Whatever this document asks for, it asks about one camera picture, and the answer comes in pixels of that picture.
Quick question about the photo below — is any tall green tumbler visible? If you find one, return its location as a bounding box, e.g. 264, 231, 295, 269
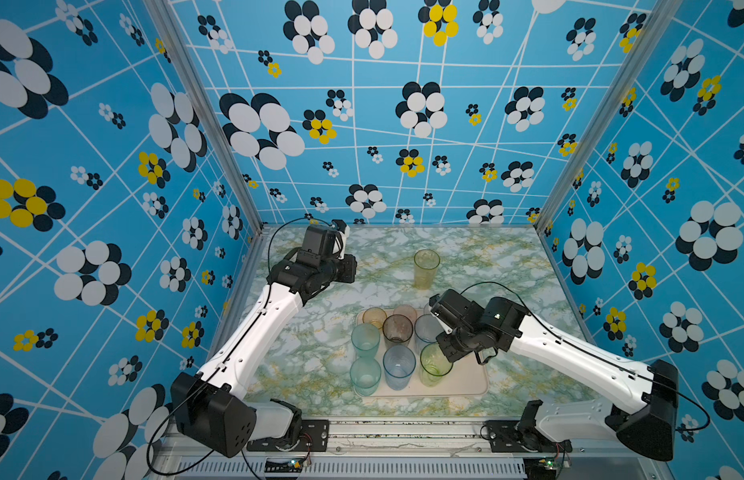
420, 343, 453, 387

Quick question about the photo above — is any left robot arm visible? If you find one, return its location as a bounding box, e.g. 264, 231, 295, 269
171, 220, 357, 458

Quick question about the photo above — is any tall teal tumbler front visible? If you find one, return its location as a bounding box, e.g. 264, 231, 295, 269
351, 323, 381, 359

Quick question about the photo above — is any tall grey tumbler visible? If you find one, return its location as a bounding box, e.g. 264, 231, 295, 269
382, 314, 414, 347

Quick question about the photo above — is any small green circuit board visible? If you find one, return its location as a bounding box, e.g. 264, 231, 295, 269
264, 458, 311, 474

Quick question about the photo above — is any aluminium front rail frame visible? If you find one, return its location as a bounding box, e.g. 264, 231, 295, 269
153, 417, 673, 479

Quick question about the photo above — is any short yellow cup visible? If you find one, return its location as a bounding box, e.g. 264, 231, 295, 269
362, 307, 388, 329

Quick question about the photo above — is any tall teal tumbler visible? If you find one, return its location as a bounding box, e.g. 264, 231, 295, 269
351, 323, 381, 359
350, 358, 382, 397

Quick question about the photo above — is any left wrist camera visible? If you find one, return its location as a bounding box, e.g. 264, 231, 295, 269
331, 219, 349, 256

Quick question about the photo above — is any tall light blue faceted tumbler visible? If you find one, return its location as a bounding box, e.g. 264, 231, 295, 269
414, 314, 444, 352

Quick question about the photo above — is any tall yellow-olive tumbler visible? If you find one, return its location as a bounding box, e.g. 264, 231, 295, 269
413, 249, 441, 290

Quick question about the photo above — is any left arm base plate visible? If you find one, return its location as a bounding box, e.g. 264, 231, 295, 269
247, 419, 331, 453

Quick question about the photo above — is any tall frosted blue tumbler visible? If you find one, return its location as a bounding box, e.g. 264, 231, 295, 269
383, 344, 417, 391

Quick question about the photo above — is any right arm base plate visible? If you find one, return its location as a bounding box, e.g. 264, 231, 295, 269
480, 420, 573, 454

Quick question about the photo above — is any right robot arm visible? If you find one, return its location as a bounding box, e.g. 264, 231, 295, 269
429, 289, 679, 462

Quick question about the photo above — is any short pink textured cup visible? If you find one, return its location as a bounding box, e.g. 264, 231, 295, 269
394, 305, 419, 321

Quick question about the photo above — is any beige plastic tray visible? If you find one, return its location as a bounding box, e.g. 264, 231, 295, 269
370, 309, 488, 398

